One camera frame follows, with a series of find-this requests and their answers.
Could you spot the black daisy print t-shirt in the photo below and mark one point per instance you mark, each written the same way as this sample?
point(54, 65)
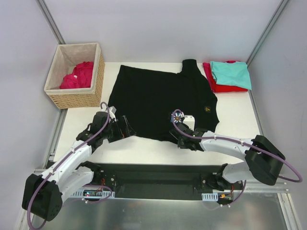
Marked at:
point(148, 97)

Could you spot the right aluminium frame post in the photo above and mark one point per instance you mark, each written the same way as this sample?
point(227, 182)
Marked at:
point(268, 29)

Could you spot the teal t-shirt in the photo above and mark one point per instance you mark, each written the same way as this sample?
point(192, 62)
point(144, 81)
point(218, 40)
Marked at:
point(231, 74)

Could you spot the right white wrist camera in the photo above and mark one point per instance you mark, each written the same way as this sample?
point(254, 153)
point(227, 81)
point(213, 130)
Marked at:
point(189, 120)

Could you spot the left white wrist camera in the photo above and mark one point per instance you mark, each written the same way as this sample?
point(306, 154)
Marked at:
point(111, 110)

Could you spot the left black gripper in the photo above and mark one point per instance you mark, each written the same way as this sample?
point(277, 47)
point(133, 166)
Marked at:
point(120, 129)

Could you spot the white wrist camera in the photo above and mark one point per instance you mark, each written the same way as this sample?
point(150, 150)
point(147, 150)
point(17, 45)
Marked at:
point(189, 120)
point(111, 110)

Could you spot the aluminium frame post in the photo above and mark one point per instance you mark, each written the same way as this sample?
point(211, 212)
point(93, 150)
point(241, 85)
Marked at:
point(268, 29)
point(50, 21)

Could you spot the right white cable duct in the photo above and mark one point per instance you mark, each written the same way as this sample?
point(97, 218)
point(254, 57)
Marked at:
point(210, 197)

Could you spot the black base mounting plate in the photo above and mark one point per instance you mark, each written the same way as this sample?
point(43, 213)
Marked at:
point(171, 182)

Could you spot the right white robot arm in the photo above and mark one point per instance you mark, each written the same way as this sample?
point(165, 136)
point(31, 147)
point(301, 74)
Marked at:
point(260, 159)

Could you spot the left white cable duct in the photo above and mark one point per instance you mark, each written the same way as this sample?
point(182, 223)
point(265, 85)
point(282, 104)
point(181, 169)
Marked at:
point(92, 194)

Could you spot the left aluminium frame post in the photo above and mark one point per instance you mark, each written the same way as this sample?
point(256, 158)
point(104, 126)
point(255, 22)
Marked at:
point(50, 21)

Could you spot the pink t-shirt in basket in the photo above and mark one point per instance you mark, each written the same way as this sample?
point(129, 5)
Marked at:
point(80, 77)

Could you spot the white cable duct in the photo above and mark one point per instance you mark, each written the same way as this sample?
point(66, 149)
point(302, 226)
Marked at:
point(210, 197)
point(92, 194)

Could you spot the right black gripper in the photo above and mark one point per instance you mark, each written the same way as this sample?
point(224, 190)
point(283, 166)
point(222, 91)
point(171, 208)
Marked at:
point(181, 132)

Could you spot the wicker basket with liner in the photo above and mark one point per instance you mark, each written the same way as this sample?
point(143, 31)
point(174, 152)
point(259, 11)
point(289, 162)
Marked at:
point(65, 60)

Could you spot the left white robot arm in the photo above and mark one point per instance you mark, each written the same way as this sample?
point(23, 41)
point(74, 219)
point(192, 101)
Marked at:
point(45, 194)

